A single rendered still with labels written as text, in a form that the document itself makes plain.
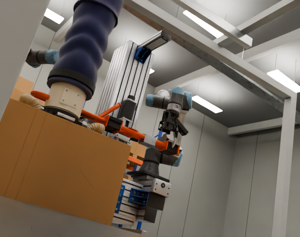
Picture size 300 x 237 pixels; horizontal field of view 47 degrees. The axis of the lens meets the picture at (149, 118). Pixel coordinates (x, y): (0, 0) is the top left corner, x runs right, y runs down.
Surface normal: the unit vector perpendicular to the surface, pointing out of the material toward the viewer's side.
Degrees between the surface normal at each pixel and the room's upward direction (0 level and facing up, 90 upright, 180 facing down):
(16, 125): 90
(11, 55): 90
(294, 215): 90
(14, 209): 90
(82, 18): 75
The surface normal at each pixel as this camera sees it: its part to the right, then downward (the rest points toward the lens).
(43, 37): 0.58, -0.17
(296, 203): -0.79, -0.39
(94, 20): 0.39, -0.49
